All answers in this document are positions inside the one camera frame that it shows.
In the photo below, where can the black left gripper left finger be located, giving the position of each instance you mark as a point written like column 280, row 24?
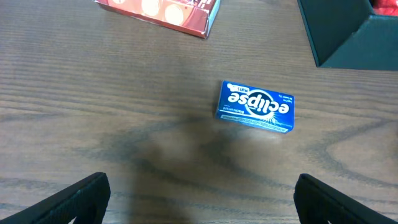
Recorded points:
column 81, row 203

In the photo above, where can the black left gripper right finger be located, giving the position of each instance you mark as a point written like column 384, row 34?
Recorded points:
column 318, row 203

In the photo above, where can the red Hacks candy bag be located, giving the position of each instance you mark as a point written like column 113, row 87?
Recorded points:
column 385, row 7

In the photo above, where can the red cookie carton box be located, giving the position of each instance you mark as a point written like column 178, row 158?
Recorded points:
column 194, row 17

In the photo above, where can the blue Eclipse mints box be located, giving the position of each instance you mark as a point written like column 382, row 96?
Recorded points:
column 256, row 107

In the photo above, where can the dark green open box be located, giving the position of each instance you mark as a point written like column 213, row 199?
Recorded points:
column 350, row 34

